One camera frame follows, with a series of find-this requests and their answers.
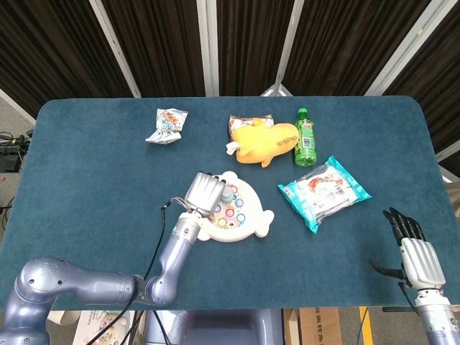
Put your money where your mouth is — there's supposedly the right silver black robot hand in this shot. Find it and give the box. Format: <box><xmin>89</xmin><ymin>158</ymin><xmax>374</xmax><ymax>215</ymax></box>
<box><xmin>369</xmin><ymin>207</ymin><xmax>446</xmax><ymax>292</ymax></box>

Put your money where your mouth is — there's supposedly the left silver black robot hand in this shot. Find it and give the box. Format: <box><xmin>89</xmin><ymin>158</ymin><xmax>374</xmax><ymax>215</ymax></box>
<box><xmin>183</xmin><ymin>171</ymin><xmax>231</xmax><ymax>219</ymax></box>

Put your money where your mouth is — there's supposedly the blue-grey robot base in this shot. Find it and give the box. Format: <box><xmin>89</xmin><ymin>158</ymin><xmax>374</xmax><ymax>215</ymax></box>
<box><xmin>143</xmin><ymin>308</ymin><xmax>285</xmax><ymax>345</ymax></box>

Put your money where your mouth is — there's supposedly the white fish-shaped toy board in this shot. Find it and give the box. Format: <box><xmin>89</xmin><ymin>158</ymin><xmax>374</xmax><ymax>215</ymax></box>
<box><xmin>186</xmin><ymin>170</ymin><xmax>276</xmax><ymax>244</ymax></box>

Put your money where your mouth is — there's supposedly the toy box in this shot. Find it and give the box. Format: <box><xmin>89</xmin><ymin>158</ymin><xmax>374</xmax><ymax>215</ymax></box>
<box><xmin>77</xmin><ymin>310</ymin><xmax>139</xmax><ymax>345</ymax></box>

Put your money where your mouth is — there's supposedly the yellow plush toy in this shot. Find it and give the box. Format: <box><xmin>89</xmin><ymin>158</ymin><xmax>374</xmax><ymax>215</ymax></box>
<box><xmin>225</xmin><ymin>117</ymin><xmax>300</xmax><ymax>169</ymax></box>

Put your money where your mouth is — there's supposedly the crumpled white blue snack packet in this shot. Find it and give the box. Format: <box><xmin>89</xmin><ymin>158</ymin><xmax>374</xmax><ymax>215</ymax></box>
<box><xmin>144</xmin><ymin>108</ymin><xmax>189</xmax><ymax>145</ymax></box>

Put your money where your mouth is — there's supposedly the green drink bottle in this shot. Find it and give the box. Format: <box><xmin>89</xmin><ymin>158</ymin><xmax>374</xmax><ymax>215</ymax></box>
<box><xmin>294</xmin><ymin>107</ymin><xmax>318</xmax><ymax>167</ymax></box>

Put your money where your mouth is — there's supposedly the blue felt table mat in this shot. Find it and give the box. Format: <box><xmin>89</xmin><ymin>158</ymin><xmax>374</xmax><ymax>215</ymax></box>
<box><xmin>0</xmin><ymin>95</ymin><xmax>460</xmax><ymax>313</ymax></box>

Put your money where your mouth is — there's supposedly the teal clear food package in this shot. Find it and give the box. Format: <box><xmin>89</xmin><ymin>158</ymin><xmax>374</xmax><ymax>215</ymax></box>
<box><xmin>277</xmin><ymin>155</ymin><xmax>372</xmax><ymax>234</ymax></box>

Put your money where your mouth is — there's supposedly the brown cardboard box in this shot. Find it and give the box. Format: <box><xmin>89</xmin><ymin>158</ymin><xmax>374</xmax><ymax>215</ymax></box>
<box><xmin>283</xmin><ymin>307</ymin><xmax>344</xmax><ymax>345</ymax></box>

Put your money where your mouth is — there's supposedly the dark brown pleated curtain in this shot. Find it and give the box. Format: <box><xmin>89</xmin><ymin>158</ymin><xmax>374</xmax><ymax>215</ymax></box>
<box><xmin>0</xmin><ymin>0</ymin><xmax>460</xmax><ymax>166</ymax></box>

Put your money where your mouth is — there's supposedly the beige cardboard flap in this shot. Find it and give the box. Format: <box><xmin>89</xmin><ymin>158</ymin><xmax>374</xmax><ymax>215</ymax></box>
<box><xmin>48</xmin><ymin>310</ymin><xmax>82</xmax><ymax>324</ymax></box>

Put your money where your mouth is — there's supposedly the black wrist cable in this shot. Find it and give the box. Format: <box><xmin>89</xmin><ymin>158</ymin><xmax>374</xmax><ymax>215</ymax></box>
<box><xmin>84</xmin><ymin>196</ymin><xmax>190</xmax><ymax>345</ymax></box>

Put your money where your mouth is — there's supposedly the white frame post with foot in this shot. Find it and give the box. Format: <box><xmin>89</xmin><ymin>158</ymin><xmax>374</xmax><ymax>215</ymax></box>
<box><xmin>260</xmin><ymin>0</ymin><xmax>306</xmax><ymax>97</ymax></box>

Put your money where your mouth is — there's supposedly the black floor cable bundle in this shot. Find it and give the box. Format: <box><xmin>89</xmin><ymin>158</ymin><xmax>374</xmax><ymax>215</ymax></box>
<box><xmin>0</xmin><ymin>129</ymin><xmax>35</xmax><ymax>149</ymax></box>

